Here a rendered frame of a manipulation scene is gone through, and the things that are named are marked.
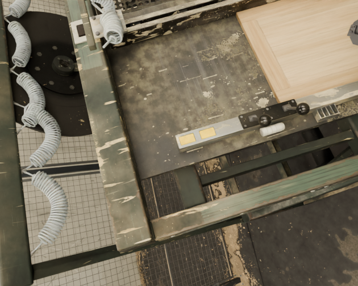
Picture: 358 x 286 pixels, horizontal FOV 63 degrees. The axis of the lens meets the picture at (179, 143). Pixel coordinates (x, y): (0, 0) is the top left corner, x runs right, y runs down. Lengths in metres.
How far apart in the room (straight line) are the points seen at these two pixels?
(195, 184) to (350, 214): 1.73
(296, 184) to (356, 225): 1.63
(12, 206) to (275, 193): 0.93
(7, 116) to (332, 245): 2.37
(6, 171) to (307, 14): 1.32
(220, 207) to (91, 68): 0.63
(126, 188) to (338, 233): 2.03
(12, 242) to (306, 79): 1.19
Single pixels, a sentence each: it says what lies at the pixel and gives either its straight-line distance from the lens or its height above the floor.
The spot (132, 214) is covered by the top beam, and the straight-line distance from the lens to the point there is 0.85.
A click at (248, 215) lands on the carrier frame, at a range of 2.03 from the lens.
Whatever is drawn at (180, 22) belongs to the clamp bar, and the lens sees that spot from 1.20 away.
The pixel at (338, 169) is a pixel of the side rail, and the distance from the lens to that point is 1.01.
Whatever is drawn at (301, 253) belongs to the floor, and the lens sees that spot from 2.87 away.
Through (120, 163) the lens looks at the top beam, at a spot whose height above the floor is 1.88.
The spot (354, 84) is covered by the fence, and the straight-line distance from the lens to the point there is 1.17.
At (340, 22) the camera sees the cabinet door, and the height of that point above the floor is 1.06.
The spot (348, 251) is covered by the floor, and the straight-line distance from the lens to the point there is 2.64.
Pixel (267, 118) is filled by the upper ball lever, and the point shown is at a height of 1.54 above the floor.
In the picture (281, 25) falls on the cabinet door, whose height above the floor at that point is 1.25.
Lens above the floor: 2.22
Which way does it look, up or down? 34 degrees down
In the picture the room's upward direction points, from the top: 94 degrees counter-clockwise
